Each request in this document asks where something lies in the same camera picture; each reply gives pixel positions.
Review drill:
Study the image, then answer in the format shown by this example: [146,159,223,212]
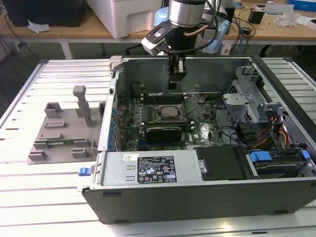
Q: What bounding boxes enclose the CPU socket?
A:
[156,103,188,123]

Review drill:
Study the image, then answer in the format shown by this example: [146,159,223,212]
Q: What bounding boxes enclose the silver CPU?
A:
[161,106,182,119]

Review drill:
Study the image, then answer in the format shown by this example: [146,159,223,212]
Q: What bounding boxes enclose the metal socket cover frame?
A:
[182,95,200,117]

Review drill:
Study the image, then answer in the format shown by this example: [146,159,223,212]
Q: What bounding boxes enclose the clear plastic bag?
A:
[274,11,308,28]

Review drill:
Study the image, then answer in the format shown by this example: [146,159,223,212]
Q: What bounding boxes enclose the white plastic printer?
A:
[86,0,171,40]

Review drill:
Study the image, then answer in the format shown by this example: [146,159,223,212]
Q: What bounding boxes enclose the metal drive cage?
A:
[222,66,287,129]

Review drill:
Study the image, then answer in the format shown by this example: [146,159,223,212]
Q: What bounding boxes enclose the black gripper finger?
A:
[167,53,188,90]

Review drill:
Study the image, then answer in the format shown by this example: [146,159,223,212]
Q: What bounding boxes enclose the white flat box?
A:
[264,3,295,16]

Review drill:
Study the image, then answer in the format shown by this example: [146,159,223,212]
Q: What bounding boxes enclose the grey parts rack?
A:
[26,85,106,165]

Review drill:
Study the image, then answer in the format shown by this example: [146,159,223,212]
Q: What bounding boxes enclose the grey power supply unit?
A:
[100,151,205,187]

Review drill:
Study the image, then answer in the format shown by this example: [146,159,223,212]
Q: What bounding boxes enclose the green RAM stick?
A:
[46,140,75,147]

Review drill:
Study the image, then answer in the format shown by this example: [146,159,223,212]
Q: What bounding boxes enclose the coloured power wires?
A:
[270,116,291,150]

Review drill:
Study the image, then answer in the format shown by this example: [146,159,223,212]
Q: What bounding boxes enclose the hard disk in blue carrier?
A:
[248,150,311,179]

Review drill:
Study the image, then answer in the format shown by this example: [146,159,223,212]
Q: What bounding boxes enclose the blue cardboard box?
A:
[287,0,316,12]

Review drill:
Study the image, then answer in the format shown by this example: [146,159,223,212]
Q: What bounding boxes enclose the small black box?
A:
[248,8,265,24]

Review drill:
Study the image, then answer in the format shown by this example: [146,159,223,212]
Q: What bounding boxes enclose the black equipment box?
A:
[4,0,87,27]

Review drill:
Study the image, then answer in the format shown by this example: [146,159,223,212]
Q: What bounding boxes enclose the open black PC case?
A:
[76,54,316,225]

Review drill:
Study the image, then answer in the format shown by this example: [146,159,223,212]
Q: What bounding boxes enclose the crumpled white tissue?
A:
[27,19,52,34]

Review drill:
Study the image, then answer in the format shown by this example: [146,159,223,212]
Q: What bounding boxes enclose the green motherboard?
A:
[116,81,224,152]

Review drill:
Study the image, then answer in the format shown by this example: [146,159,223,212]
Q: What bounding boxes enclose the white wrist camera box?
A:
[141,25,172,57]

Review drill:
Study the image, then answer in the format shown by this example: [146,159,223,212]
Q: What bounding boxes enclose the black graphics card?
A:
[145,126,183,144]

